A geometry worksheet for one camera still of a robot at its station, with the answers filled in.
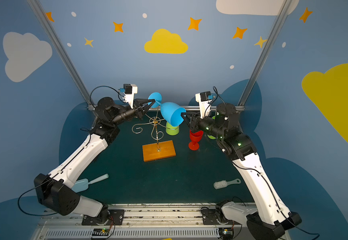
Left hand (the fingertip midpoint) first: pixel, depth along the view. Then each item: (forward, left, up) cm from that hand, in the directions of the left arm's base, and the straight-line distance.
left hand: (152, 98), depth 65 cm
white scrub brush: (-22, -39, -44) cm, 63 cm away
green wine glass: (+3, -9, -26) cm, 28 cm away
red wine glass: (+2, -23, -32) cm, 39 cm away
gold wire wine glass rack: (-1, 0, -14) cm, 14 cm away
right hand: (-8, -14, 0) cm, 16 cm away
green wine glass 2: (+12, -37, -45) cm, 59 cm away
